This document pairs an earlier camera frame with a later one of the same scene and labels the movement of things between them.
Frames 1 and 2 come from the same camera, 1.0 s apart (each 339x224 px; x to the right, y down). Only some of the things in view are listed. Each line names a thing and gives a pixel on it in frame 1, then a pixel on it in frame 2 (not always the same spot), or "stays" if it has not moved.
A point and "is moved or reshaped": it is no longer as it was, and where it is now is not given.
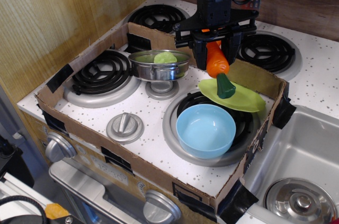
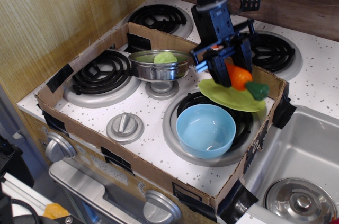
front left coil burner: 103,80 stays
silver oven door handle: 90,191 stays
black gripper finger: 200,50 -> 216,65
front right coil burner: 246,138 stays
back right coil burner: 273,49 stays
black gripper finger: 229,46 -> 242,54
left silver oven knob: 58,148 stays
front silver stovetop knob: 125,128 stays
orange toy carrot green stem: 217,66 is moved or reshaped
